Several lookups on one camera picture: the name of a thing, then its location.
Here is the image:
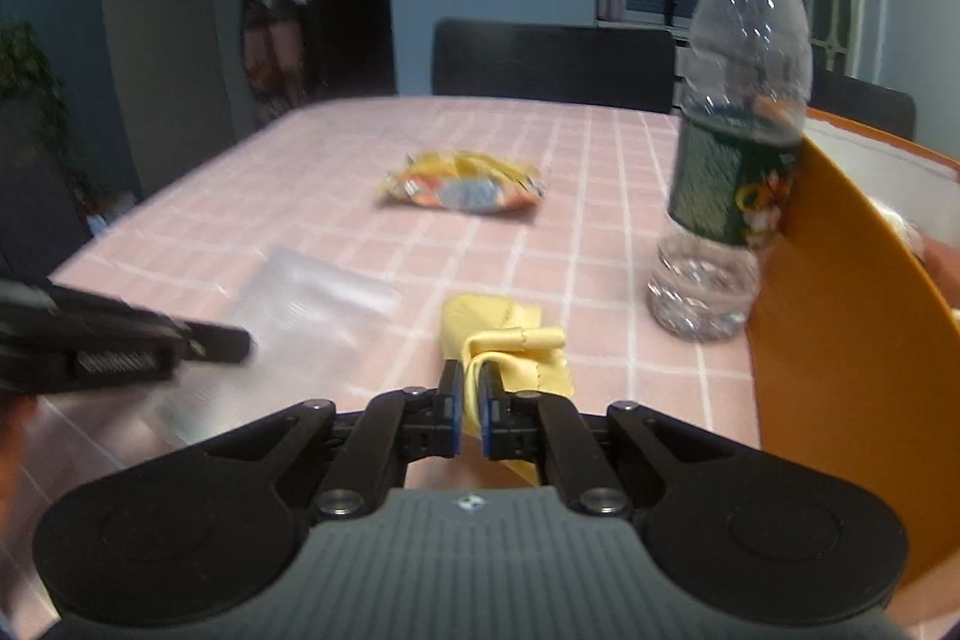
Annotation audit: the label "clear plastic bag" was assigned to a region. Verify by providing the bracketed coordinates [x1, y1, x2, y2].
[145, 247, 400, 447]

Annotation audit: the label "yellow cloth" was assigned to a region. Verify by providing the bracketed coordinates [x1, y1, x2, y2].
[439, 294, 576, 447]

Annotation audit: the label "yellow snack packet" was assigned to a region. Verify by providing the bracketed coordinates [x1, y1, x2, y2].
[381, 151, 545, 216]

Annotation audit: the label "person's left hand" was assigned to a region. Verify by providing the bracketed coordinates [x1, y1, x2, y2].
[0, 396, 37, 526]

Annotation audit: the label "green potted plant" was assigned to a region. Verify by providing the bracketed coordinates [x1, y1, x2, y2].
[2, 21, 88, 202]

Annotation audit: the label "hanging bags and clothes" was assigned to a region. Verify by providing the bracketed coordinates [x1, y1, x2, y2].
[239, 0, 334, 128]

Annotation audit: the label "orange cardboard box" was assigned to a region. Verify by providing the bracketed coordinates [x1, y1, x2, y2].
[748, 110, 958, 637]

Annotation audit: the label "left black chair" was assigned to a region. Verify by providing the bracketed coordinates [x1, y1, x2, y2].
[431, 18, 675, 113]

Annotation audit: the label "black chair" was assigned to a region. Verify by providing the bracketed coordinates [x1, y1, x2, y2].
[431, 18, 675, 113]
[809, 68, 916, 142]

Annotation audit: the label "clear plastic water bottle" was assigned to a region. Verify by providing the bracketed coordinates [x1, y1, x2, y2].
[646, 0, 812, 342]

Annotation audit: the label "right black chair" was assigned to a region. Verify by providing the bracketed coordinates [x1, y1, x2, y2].
[809, 68, 916, 142]

